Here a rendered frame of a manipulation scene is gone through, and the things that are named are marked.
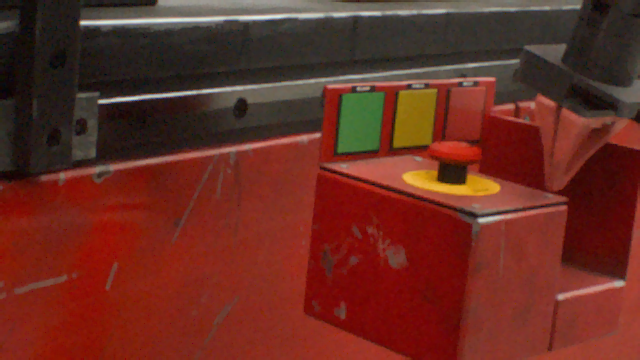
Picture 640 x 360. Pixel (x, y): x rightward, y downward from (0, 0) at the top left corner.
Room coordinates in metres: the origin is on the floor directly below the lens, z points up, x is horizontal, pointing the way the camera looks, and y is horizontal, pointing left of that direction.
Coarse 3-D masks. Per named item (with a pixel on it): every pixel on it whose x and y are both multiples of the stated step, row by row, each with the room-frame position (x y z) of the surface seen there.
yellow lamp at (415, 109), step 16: (400, 96) 1.04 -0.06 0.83; (416, 96) 1.06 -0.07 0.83; (432, 96) 1.07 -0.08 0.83; (400, 112) 1.05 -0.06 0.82; (416, 112) 1.06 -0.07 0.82; (432, 112) 1.07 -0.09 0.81; (400, 128) 1.05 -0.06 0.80; (416, 128) 1.06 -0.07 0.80; (400, 144) 1.05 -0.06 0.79; (416, 144) 1.06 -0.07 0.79
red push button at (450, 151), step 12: (432, 144) 0.97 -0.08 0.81; (444, 144) 0.96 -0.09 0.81; (456, 144) 0.97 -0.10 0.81; (468, 144) 0.97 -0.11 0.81; (432, 156) 0.96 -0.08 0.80; (444, 156) 0.95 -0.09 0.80; (456, 156) 0.95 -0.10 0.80; (468, 156) 0.95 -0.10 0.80; (480, 156) 0.96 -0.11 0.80; (444, 168) 0.96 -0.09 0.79; (456, 168) 0.96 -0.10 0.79; (444, 180) 0.96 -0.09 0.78; (456, 180) 0.96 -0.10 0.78
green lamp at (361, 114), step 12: (348, 96) 1.00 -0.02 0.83; (360, 96) 1.01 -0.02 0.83; (372, 96) 1.02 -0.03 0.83; (348, 108) 1.00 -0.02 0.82; (360, 108) 1.01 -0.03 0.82; (372, 108) 1.02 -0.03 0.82; (348, 120) 1.01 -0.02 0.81; (360, 120) 1.01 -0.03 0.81; (372, 120) 1.02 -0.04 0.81; (348, 132) 1.01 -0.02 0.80; (360, 132) 1.02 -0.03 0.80; (372, 132) 1.02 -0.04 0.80; (348, 144) 1.01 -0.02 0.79; (360, 144) 1.02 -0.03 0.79; (372, 144) 1.03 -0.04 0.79
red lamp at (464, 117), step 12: (456, 96) 1.09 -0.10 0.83; (468, 96) 1.10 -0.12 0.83; (480, 96) 1.11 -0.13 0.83; (456, 108) 1.09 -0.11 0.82; (468, 108) 1.10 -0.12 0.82; (480, 108) 1.12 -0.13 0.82; (456, 120) 1.10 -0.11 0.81; (468, 120) 1.11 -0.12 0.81; (480, 120) 1.12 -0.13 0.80; (456, 132) 1.10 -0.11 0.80; (468, 132) 1.11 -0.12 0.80; (480, 132) 1.12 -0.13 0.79
